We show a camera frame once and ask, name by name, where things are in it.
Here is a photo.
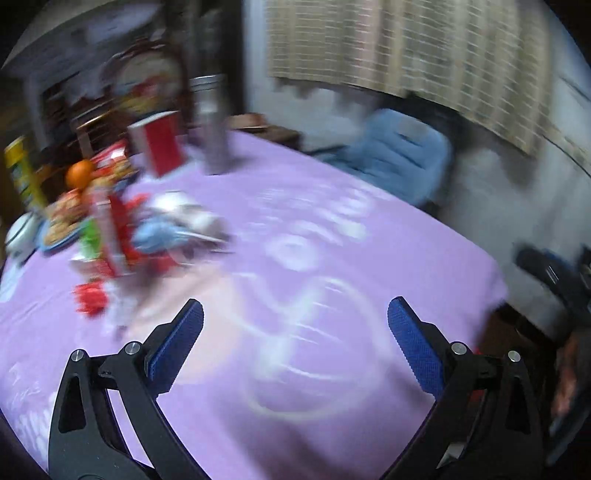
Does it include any yellow green box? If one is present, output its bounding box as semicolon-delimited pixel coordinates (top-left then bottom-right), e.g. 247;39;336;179
4;135;48;212

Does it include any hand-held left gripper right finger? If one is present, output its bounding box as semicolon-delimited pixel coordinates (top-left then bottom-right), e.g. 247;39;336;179
388;296;546;480

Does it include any blue fruit plate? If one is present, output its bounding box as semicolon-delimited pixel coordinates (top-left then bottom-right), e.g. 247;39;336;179
36;215;95;254

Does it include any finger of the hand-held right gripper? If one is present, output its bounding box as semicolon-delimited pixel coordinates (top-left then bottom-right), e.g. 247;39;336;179
516;248;561;289

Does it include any red white tall packet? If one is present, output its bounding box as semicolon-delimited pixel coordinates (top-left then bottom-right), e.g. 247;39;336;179
91;185;151;278

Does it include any person's right hand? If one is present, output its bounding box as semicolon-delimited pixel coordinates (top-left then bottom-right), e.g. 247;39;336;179
553;332;589;418

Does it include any red box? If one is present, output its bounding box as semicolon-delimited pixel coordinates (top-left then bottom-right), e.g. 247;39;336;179
127;111;186;177

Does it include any blue cushioned chair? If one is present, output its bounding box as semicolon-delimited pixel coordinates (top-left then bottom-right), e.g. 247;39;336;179
318;108;452;207

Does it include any red crumpled wrapper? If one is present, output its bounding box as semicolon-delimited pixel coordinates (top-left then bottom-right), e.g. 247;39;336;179
74;281;110;318

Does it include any orange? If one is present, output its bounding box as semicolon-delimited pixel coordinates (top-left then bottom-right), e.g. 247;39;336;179
65;160;94;190

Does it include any purple printed tablecloth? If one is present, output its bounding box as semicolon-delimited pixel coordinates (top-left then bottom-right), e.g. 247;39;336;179
0;131;509;480

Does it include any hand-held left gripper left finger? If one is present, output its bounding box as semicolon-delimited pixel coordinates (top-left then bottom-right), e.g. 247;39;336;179
48;298;205;480

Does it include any green drink carton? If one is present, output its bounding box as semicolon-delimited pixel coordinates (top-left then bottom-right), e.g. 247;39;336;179
78;217;103;260

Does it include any blue white crumpled wrapper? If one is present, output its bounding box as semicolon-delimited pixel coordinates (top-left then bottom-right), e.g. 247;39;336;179
133;193;232;261

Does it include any white bowl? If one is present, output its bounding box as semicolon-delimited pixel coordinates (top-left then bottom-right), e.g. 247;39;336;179
4;213;38;260

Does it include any steel vacuum bottle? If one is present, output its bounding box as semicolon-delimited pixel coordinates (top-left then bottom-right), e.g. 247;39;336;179
189;75;232;175

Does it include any round framed picture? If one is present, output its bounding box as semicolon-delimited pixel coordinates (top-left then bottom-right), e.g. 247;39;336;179
110;41;186;117

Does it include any red snack packet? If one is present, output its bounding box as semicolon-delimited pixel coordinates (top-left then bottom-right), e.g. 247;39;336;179
90;142;140;182

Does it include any dark wooden side table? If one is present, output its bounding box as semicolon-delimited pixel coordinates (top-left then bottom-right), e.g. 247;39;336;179
230;113;302;149

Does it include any checked beige curtain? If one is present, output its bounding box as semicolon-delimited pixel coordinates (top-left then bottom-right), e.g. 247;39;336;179
265;0;557;157

